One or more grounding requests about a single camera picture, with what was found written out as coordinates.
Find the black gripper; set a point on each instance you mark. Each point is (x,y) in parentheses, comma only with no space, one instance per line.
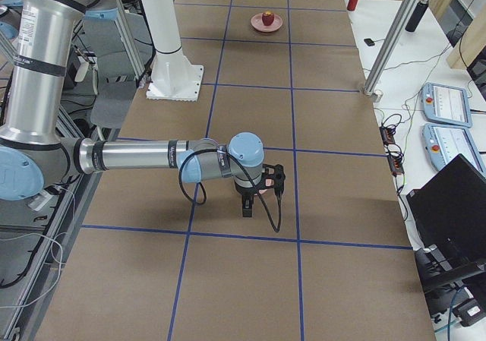
(244,196)

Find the red apple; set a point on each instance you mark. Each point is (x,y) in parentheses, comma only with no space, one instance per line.
(267,18)

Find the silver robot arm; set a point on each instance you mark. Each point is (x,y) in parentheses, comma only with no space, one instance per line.
(33,156)

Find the pink bowl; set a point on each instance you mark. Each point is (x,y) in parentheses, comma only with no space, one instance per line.
(268,183)

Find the pink plate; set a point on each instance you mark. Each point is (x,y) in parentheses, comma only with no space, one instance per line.
(257,24)

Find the small black puck device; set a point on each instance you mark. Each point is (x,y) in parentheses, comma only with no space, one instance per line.
(369,42)

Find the black monitor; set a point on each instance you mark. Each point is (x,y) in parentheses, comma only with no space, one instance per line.
(449,214)

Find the near blue teach pendant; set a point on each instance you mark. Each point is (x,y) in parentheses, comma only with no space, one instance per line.
(444,142)

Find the blue teach pendant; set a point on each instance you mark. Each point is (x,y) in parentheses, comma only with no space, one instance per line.
(446,105)
(444,142)

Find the far blue teach pendant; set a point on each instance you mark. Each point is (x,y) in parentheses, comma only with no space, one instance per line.
(446,105)

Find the black water bottle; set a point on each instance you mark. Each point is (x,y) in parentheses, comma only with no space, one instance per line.
(417,15)

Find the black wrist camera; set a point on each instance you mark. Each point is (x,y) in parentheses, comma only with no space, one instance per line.
(276,173)

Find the white central pedestal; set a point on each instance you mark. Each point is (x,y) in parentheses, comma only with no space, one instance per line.
(173,76)

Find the aluminium frame post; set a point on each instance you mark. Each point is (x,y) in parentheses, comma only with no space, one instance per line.
(397,26)

